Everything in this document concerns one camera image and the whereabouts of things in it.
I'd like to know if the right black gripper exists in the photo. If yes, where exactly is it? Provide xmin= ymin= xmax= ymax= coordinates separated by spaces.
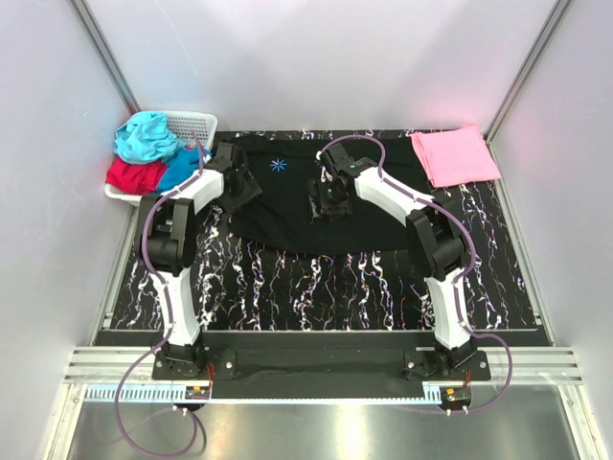
xmin=306 ymin=178 xmax=352 ymax=224

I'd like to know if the black t shirt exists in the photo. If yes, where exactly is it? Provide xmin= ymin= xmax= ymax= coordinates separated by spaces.
xmin=228 ymin=134 xmax=409 ymax=255

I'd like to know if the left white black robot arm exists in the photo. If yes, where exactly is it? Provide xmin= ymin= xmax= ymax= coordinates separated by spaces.
xmin=134 ymin=143 xmax=261 ymax=380

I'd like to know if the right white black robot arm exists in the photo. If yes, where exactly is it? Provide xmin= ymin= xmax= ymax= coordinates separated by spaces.
xmin=307 ymin=143 xmax=477 ymax=380

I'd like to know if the white plastic basket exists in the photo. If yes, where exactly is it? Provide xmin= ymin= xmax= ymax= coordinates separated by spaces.
xmin=103 ymin=110 xmax=217 ymax=207

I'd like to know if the black marble pattern mat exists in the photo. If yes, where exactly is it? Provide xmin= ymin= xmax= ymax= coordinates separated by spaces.
xmin=106 ymin=130 xmax=537 ymax=331

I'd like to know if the red t shirt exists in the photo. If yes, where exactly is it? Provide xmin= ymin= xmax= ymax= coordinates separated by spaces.
xmin=105 ymin=156 xmax=168 ymax=196

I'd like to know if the light blue t shirt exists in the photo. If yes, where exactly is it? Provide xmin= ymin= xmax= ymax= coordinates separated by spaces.
xmin=113 ymin=111 xmax=186 ymax=165

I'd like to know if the folded pink t shirt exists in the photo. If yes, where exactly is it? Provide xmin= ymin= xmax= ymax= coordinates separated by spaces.
xmin=410 ymin=126 xmax=501 ymax=188

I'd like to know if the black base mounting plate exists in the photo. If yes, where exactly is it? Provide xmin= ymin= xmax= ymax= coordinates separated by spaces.
xmin=152 ymin=332 xmax=491 ymax=403

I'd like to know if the left orange connector box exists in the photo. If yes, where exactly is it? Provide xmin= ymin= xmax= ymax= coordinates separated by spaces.
xmin=185 ymin=385 xmax=211 ymax=400

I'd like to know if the orange connector box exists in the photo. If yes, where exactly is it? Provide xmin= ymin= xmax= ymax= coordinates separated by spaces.
xmin=442 ymin=386 xmax=472 ymax=411
xmin=185 ymin=385 xmax=211 ymax=400

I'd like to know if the right orange connector box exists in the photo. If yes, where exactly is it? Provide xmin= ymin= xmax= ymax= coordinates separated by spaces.
xmin=442 ymin=386 xmax=472 ymax=411

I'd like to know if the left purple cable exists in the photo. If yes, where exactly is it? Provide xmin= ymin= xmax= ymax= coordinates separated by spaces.
xmin=114 ymin=128 xmax=208 ymax=454

